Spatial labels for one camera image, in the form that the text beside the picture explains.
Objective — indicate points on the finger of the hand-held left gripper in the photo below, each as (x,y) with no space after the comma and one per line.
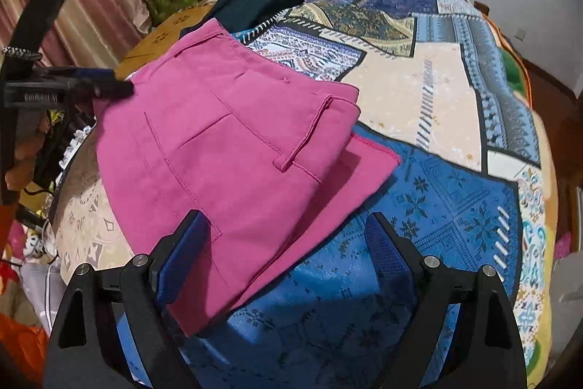
(100,86)

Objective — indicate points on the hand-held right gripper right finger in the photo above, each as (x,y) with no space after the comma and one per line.
(387,252)

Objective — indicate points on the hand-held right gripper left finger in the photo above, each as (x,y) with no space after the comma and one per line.
(182,257)

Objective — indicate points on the pink pants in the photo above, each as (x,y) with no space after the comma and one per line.
(218,143)

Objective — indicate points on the person's left hand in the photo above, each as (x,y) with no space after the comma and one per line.
(27,152)

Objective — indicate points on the blue patchwork blanket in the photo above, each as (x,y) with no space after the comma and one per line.
(432,97)

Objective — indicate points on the white wall outlet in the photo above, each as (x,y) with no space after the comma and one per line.
(521,34)

